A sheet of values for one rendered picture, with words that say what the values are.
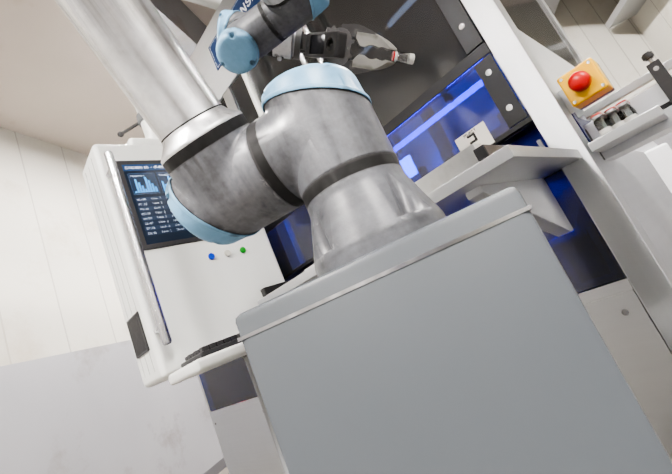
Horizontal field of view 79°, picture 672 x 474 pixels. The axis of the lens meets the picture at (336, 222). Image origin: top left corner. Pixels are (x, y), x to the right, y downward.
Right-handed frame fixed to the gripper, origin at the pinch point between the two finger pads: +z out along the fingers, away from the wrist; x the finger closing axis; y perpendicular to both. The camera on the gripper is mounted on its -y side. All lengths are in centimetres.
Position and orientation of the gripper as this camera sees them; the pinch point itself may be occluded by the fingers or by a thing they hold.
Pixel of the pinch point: (390, 55)
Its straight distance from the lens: 92.8
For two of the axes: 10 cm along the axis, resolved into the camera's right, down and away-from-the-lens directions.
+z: 9.9, 1.1, 1.2
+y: -0.7, -3.2, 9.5
